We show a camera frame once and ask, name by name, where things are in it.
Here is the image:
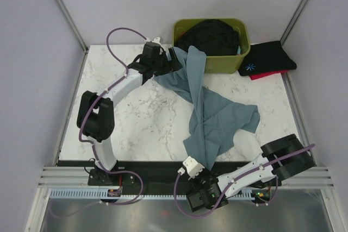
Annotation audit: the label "aluminium frame post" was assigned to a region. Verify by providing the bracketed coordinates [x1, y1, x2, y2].
[54, 0, 89, 54]
[280, 0, 310, 45]

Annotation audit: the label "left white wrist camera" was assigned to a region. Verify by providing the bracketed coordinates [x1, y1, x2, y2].
[145, 36, 162, 46]

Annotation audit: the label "right aluminium frame post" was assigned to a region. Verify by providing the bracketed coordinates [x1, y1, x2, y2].
[280, 0, 310, 45]

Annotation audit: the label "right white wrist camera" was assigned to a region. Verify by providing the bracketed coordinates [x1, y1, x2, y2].
[177, 156, 205, 179]

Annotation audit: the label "front aluminium rail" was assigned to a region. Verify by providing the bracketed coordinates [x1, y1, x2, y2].
[38, 166, 334, 189]

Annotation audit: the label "left aluminium frame post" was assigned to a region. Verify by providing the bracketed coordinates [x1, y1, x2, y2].
[54, 0, 89, 54]

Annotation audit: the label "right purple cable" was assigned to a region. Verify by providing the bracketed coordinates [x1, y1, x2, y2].
[173, 143, 316, 218]

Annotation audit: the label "black clothes in bin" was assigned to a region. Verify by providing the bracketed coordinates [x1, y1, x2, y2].
[174, 19, 240, 56]

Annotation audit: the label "folded red t shirt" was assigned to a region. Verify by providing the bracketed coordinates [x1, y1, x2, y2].
[249, 70, 288, 80]

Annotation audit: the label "olive green plastic bin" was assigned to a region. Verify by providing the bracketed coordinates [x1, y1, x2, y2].
[172, 18, 251, 74]

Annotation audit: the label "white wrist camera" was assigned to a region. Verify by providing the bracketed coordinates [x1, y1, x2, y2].
[177, 156, 205, 179]
[145, 36, 162, 46]

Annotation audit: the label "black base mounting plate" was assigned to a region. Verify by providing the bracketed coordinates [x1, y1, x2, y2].
[88, 161, 276, 196]

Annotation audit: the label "folded black t shirt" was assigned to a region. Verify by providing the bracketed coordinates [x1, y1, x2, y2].
[238, 41, 297, 77]

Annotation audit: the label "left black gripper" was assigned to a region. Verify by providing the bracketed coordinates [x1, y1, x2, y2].
[152, 48, 183, 78]

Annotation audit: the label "blue-grey t shirt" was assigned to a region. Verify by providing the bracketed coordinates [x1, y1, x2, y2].
[154, 46, 260, 170]

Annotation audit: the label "white slotted cable duct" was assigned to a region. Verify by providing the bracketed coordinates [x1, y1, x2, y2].
[48, 187, 272, 202]

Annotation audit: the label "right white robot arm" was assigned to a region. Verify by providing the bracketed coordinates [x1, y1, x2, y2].
[178, 134, 315, 212]

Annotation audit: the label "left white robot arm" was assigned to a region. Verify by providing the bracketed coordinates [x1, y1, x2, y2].
[77, 41, 182, 185]

